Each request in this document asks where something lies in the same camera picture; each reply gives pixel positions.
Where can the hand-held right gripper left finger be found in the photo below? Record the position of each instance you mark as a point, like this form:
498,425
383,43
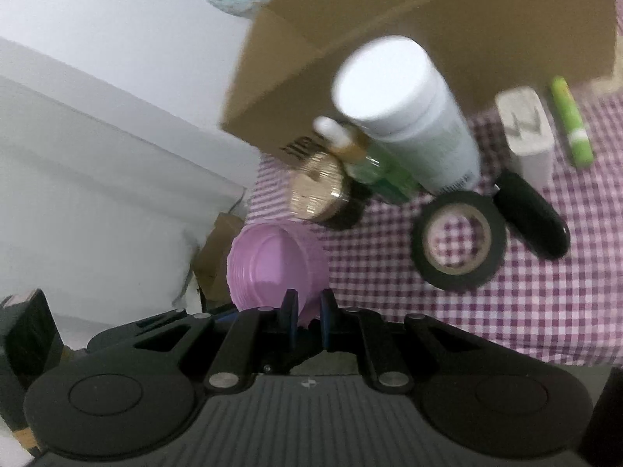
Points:
291,316

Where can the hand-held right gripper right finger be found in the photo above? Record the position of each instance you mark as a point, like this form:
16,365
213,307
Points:
327,321

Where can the purple plastic lid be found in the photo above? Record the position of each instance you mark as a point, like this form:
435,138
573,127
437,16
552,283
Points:
272,262

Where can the black tape roll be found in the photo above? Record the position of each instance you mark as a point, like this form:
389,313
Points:
418,248

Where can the gold-lidded black jar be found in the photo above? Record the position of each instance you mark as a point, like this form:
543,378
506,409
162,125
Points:
314,189

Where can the green dropper bottle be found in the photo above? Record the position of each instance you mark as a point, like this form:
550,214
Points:
375,170

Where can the black oval key fob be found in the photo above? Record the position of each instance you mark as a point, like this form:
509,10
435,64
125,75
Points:
530,214

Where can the white pill bottle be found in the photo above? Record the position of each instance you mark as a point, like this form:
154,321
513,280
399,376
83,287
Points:
384,82

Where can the white charger plug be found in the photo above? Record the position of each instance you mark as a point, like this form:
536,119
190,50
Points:
528,155

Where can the brown cardboard box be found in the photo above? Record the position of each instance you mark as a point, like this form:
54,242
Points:
340,9

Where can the green lip balm tube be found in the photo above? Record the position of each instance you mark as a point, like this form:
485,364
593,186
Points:
572,121

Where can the small brown cardboard carton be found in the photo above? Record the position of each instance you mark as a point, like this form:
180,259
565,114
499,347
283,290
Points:
214,258

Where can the purple checkered tablecloth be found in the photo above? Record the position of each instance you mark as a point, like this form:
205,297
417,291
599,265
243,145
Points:
535,311

